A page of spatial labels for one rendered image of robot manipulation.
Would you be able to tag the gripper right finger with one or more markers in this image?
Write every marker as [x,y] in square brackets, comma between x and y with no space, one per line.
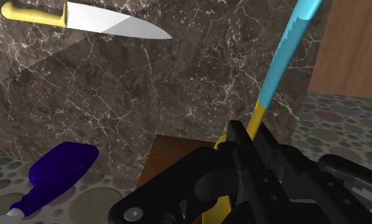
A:
[316,192]

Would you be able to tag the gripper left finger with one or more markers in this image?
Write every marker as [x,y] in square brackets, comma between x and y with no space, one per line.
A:
[173,186]

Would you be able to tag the brown wooden board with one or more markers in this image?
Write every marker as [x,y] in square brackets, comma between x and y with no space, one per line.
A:
[170,155]

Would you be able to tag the brown wooden cabinet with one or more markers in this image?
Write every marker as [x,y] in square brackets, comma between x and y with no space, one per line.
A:
[353,46]

